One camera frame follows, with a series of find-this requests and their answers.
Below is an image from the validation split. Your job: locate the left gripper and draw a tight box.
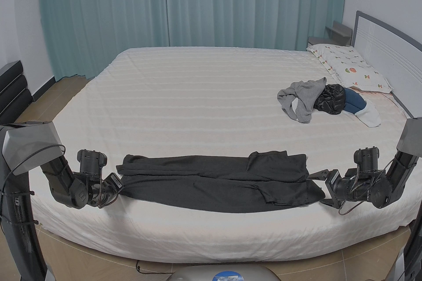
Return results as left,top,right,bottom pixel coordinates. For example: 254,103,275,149
98,173,124,207

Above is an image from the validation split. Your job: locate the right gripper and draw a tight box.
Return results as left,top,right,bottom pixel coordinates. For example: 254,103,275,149
307,169,358,205

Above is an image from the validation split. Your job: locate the black T-shirt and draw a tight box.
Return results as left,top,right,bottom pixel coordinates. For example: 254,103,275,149
116,150,326,213

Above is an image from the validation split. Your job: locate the bed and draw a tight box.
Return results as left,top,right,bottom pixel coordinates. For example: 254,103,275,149
28,11,422,264

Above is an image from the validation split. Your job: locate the black shiny garment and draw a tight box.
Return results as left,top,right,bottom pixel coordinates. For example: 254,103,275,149
313,84,347,115

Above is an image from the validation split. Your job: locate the grey garment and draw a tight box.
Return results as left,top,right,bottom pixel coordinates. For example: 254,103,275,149
277,77,327,124

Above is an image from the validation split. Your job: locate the white garment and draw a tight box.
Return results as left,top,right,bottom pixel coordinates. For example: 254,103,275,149
357,101,382,128

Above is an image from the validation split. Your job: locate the blue garment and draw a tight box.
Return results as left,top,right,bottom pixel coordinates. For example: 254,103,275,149
343,89,369,116

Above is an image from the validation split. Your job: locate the white printed pillow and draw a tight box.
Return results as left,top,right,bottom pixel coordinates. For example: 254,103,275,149
307,43,393,94

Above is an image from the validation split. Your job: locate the black chest of drawers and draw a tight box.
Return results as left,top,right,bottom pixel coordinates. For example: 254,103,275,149
0,61,33,125

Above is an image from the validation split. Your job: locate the grey bedside table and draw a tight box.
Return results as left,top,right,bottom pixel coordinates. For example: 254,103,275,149
307,21,353,48

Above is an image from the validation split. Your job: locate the black cable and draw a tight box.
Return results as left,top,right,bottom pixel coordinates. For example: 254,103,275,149
136,259,177,275
338,200,364,216

